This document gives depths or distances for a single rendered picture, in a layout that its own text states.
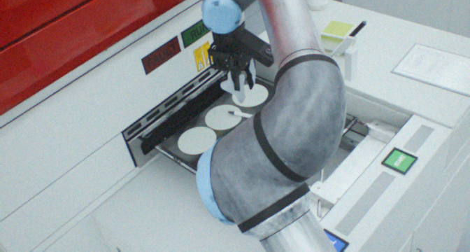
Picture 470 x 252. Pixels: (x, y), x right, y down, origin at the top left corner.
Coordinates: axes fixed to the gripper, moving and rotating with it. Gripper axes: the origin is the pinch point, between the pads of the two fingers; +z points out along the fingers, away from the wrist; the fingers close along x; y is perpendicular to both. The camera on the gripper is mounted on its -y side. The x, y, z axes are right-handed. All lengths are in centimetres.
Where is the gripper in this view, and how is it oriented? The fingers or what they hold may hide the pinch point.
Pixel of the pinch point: (248, 92)
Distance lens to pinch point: 123.2
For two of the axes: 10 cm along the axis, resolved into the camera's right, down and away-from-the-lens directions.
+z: 1.5, 7.4, 6.5
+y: -8.8, -2.0, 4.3
